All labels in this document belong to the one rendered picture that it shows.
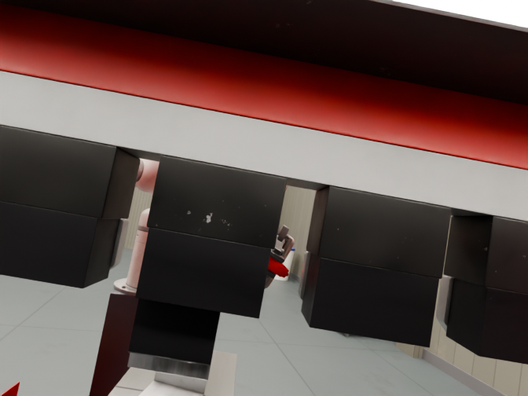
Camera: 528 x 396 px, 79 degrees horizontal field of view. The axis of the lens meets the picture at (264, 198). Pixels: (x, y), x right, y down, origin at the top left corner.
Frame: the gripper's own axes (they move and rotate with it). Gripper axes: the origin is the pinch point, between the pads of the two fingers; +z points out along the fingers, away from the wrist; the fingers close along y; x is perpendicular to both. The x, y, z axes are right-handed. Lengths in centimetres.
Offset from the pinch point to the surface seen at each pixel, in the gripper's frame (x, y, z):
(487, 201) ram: -17.0, -20.7, 12.0
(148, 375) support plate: 6.7, 26.8, -6.2
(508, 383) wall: -270, 2, -237
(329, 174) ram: 0.8, -13.4, 12.0
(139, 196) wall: 263, 99, -752
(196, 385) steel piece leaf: -0.7, 22.6, -3.3
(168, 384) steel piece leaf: 3.2, 25.1, -4.0
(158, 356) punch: 6.7, 15.7, 8.9
